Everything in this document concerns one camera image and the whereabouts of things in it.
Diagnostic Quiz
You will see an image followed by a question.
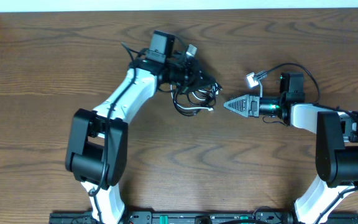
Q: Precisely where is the white usb cable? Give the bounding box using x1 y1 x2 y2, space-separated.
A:
173 85 220 112

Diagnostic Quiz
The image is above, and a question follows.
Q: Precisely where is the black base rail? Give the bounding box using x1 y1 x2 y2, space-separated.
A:
48 208 358 224

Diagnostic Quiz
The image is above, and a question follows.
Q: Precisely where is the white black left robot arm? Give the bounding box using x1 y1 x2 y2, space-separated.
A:
65 58 222 223

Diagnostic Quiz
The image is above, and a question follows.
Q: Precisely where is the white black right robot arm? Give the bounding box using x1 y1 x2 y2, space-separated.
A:
224 91 358 223

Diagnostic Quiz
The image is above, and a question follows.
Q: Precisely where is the black usb cable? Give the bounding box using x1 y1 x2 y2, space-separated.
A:
171 79 224 118

